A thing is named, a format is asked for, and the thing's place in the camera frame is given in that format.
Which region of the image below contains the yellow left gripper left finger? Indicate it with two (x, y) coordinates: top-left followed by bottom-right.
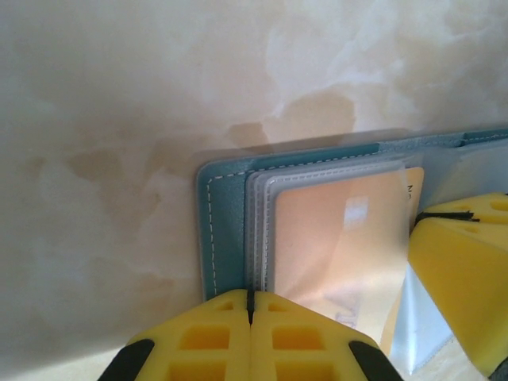
(97, 288), (253, 381)

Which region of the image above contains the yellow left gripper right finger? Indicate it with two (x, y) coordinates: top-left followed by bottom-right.
(249, 291), (402, 381)

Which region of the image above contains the gold VIP card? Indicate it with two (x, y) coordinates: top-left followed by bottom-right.
(273, 166), (425, 358)

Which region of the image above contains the teal card holder wallet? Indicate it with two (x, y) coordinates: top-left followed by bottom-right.
(196, 126), (508, 376)

